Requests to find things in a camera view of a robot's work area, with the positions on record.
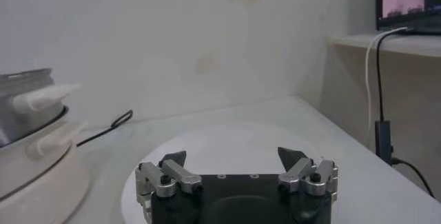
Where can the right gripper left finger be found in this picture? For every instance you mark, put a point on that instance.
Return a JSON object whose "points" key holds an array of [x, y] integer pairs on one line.
{"points": [[175, 175]]}

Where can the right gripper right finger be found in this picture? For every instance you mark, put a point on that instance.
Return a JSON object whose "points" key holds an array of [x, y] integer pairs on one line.
{"points": [[299, 172]]}

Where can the white round plate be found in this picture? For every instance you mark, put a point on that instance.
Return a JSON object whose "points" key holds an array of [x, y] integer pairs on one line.
{"points": [[234, 149]]}

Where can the laptop with pink windows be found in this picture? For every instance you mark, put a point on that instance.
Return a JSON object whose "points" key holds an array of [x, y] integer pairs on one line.
{"points": [[406, 1]]}

